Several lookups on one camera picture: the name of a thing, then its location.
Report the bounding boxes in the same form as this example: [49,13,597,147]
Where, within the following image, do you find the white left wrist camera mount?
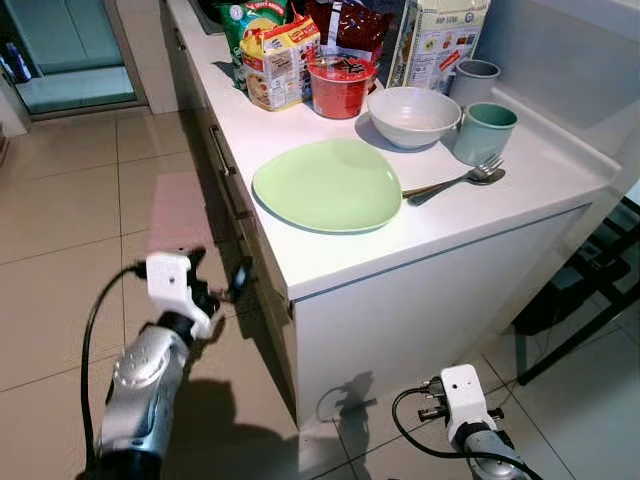
[145,251,218,341]

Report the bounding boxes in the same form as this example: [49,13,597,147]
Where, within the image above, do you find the light green plate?
[251,137,404,236]

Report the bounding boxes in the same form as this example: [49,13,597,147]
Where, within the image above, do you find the metal spoon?
[405,167,508,207]

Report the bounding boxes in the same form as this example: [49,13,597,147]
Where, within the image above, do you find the tall white cracker pack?
[386,0,492,94]

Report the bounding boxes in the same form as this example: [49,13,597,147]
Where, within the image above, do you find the grey cup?
[448,58,502,110]

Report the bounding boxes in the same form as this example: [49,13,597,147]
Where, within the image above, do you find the white kitchen counter cabinet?
[163,0,621,433]

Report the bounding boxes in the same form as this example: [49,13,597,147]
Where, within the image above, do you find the teal glass door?
[0,0,141,116]

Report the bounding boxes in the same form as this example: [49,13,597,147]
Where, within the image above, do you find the metal fork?
[402,156,505,198]

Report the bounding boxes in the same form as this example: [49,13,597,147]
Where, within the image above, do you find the green snack bag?
[218,0,293,91]

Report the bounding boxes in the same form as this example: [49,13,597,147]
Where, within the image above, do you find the dark blue bottle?
[0,40,31,86]

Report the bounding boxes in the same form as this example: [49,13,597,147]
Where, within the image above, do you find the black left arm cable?
[80,262,151,473]

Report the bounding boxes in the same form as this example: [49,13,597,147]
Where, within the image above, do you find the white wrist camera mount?
[145,251,218,341]
[439,363,499,443]

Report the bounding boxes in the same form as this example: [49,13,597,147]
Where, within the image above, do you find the red cup noodle tub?
[306,54,376,121]

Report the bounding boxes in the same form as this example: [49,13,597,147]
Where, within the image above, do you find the metal cabinet drawer handle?
[205,122,249,221]

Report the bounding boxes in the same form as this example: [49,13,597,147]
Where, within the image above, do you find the dark red snack bag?
[303,0,397,76]

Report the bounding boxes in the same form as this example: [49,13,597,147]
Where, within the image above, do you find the white ceramic bowl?
[366,86,464,152]

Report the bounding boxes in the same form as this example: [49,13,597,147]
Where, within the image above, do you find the black chair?
[513,198,640,387]

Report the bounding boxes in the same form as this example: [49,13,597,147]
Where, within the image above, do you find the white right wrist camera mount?
[439,363,499,443]

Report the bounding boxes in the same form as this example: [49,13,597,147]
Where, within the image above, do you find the pale green cup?
[454,102,520,168]

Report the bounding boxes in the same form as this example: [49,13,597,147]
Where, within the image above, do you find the yellow white noodle pack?
[239,14,324,112]

